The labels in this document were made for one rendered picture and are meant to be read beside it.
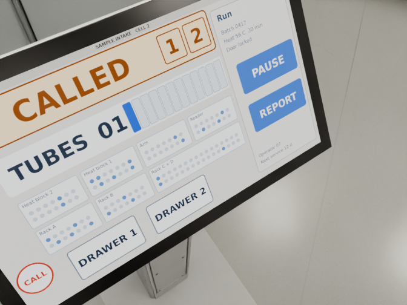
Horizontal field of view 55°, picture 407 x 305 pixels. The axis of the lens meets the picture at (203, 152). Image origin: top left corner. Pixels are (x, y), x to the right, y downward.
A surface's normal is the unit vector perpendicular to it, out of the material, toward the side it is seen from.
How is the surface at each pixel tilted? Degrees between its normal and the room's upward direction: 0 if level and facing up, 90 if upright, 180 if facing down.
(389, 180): 0
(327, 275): 0
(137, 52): 50
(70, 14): 90
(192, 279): 0
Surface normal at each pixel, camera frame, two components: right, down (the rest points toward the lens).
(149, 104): 0.47, 0.24
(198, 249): 0.13, -0.54
